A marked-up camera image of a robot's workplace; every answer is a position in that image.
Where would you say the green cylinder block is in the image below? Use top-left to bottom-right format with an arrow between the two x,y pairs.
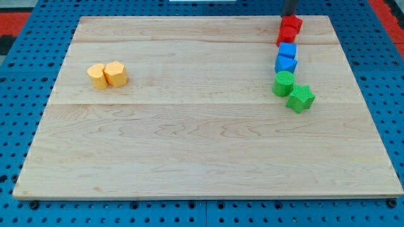
272,71 -> 295,97

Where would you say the yellow hexagon block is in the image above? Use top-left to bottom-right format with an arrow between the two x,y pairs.
104,61 -> 128,87

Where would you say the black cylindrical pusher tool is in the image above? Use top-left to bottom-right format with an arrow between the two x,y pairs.
282,0 -> 299,16

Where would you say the green star block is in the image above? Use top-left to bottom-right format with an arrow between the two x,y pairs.
286,84 -> 316,114

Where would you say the light wooden board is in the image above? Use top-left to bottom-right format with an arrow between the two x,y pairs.
13,16 -> 403,201

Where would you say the red star block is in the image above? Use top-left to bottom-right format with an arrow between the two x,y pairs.
280,15 -> 303,33

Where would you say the blue cube block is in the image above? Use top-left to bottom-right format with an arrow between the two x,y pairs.
278,42 -> 297,59

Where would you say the blue triangle block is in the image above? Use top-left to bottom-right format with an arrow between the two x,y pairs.
275,55 -> 298,73

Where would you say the red cylinder block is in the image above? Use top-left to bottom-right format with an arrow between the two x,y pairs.
276,26 -> 298,47

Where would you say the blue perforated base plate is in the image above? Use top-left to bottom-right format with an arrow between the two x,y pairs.
1,1 -> 403,226

